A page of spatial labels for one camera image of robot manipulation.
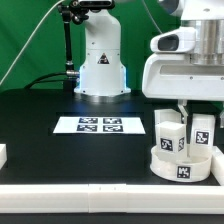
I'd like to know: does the white front rail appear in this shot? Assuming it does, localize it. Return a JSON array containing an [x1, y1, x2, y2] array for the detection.
[[0, 184, 224, 214]]

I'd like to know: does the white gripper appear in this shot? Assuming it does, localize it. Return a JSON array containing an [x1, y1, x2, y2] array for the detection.
[[142, 53, 224, 128]]

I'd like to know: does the black camera stand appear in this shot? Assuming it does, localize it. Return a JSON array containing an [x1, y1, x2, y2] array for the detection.
[[58, 0, 115, 91]]

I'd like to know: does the white round stool seat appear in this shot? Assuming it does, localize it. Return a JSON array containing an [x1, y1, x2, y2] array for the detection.
[[150, 146, 212, 183]]

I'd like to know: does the white cable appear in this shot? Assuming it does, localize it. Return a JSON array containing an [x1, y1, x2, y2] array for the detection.
[[0, 0, 66, 86]]

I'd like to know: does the white left side block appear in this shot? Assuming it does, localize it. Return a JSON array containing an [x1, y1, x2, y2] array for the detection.
[[0, 144, 7, 170]]

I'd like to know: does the black cable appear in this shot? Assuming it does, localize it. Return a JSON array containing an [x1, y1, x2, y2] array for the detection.
[[23, 71, 81, 90]]

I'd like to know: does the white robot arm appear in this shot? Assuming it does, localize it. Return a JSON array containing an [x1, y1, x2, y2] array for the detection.
[[70, 0, 224, 102]]

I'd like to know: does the white marker sheet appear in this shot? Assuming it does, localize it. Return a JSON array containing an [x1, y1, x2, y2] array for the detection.
[[53, 117, 145, 134]]

